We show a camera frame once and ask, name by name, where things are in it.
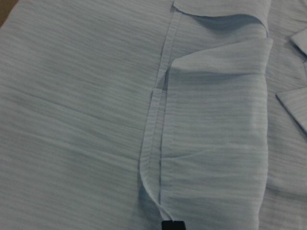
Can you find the light blue striped shirt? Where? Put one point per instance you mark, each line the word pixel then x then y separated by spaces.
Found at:
pixel 119 114

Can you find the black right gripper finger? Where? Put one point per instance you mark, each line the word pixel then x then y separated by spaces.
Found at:
pixel 173 225

